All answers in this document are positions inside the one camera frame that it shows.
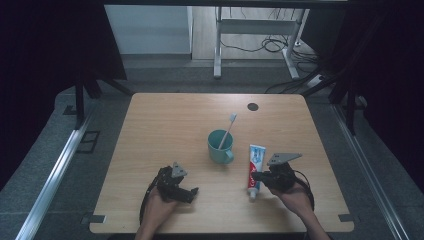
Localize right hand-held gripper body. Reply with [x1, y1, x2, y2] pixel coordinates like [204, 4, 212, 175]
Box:
[263, 152, 304, 193]

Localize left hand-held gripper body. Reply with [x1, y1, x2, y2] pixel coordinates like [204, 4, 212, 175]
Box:
[156, 161, 192, 203]

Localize white blue red toothpaste tube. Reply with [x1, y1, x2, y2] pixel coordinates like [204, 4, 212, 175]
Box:
[246, 143, 267, 201]

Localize teal cup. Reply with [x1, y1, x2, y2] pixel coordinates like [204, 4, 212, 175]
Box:
[207, 129, 235, 165]

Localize pink toothbrush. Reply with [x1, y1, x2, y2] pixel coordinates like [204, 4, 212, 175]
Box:
[217, 112, 238, 150]

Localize person's left hand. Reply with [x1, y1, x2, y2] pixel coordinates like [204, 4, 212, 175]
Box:
[142, 187, 180, 229]

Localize person's right hand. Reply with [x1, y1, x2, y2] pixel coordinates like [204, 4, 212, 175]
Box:
[267, 181, 315, 218]

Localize black metal stand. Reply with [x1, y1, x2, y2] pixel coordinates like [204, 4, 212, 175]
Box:
[301, 74, 360, 136]
[73, 74, 134, 130]

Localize white power strip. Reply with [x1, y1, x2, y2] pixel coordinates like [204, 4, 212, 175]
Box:
[306, 74, 326, 89]

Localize dark curtain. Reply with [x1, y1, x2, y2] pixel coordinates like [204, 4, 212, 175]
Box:
[333, 0, 424, 196]
[0, 0, 128, 192]

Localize white panel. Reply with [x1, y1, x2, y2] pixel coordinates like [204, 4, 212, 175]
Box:
[104, 4, 194, 55]

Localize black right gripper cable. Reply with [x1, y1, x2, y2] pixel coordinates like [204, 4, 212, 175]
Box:
[293, 169, 316, 212]

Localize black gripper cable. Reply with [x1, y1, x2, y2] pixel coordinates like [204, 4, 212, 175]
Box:
[293, 169, 316, 212]
[138, 175, 162, 225]

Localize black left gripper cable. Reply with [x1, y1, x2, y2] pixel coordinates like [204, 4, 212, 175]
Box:
[138, 175, 162, 225]

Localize aluminium rail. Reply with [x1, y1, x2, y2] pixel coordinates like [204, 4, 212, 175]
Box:
[14, 111, 93, 240]
[332, 103, 412, 240]

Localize tangled black floor cables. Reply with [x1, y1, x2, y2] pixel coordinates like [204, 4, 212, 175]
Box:
[219, 33, 321, 65]

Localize white metal desk frame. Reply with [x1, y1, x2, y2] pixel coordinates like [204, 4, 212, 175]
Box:
[213, 6, 310, 80]

